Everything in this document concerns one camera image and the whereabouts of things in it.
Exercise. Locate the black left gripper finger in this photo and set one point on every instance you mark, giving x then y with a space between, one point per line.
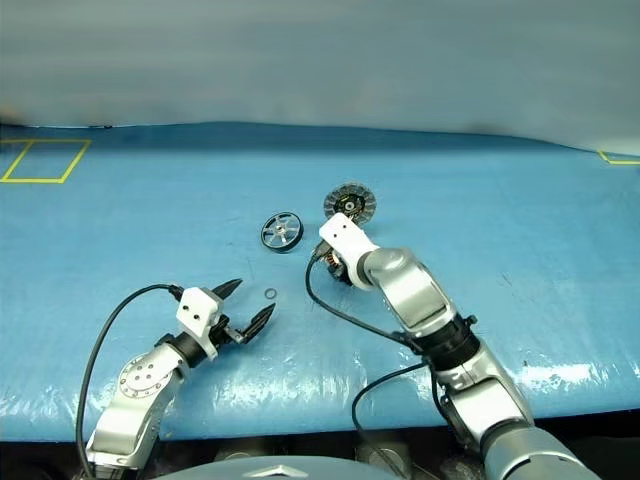
228 289
260 320

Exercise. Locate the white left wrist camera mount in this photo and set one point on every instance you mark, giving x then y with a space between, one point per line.
195 312

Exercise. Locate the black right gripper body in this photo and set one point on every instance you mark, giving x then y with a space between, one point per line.
339 270

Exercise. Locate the blue plastic table cover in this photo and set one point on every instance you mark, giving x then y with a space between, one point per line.
150 225

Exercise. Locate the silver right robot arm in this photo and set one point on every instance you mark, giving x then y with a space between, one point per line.
415 295

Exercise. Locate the dark rounded shape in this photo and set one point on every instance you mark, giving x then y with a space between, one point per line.
382 457

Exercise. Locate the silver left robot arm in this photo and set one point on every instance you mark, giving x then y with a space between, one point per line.
135 400

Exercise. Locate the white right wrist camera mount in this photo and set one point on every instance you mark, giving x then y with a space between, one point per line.
345 240

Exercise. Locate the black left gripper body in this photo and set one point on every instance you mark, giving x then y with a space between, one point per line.
227 335

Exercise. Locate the black silver spoked rotor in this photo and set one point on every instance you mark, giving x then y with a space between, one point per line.
281 235

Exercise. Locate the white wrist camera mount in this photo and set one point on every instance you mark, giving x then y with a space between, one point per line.
195 312
345 240

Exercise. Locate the grey robot torso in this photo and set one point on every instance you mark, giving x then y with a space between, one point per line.
280 472

